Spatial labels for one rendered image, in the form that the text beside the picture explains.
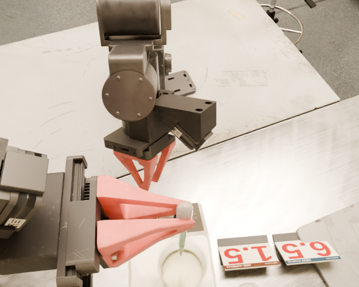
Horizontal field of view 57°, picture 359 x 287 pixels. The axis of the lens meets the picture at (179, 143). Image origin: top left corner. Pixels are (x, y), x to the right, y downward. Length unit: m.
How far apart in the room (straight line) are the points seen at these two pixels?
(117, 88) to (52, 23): 2.24
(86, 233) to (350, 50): 2.34
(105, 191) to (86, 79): 0.60
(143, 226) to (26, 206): 0.09
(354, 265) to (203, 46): 0.59
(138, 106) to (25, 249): 0.18
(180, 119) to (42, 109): 0.46
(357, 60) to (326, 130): 1.68
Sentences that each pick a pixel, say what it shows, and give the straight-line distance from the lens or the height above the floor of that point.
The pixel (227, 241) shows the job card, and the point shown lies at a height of 0.90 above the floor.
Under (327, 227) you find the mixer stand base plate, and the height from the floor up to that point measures 0.91.
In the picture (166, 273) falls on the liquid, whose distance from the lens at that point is 0.47.
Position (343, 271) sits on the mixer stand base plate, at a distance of 0.65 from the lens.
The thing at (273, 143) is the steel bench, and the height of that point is 0.90.
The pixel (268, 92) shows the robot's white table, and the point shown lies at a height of 0.90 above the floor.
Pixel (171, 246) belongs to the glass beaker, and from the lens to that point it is 0.45.
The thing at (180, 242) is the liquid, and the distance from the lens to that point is 0.35.
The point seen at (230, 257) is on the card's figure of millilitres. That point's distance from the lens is 0.59.
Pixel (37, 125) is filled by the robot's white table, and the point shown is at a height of 0.90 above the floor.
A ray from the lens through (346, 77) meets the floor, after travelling 2.30.
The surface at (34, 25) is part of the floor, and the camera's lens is 2.61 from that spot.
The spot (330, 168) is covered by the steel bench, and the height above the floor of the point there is 0.90.
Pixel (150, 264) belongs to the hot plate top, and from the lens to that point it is 0.51.
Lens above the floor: 1.49
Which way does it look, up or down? 58 degrees down
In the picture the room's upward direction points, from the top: straight up
